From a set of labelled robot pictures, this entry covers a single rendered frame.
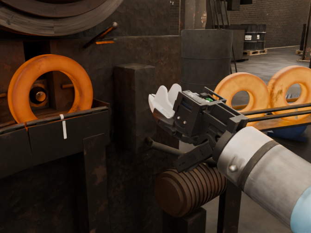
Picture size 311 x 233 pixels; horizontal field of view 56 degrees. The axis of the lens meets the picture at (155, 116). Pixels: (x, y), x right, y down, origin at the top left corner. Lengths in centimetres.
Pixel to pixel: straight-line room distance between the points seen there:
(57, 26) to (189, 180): 48
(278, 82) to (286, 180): 47
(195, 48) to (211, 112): 277
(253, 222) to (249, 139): 115
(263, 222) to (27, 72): 128
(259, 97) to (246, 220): 86
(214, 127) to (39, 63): 37
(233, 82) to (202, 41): 245
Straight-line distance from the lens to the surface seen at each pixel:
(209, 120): 49
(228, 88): 80
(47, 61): 66
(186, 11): 507
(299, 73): 88
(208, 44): 324
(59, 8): 63
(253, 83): 83
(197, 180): 80
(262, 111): 83
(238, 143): 45
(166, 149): 78
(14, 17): 62
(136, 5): 95
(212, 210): 161
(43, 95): 76
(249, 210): 165
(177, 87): 57
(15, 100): 64
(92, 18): 68
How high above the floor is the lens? 90
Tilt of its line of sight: 17 degrees down
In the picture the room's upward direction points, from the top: straight up
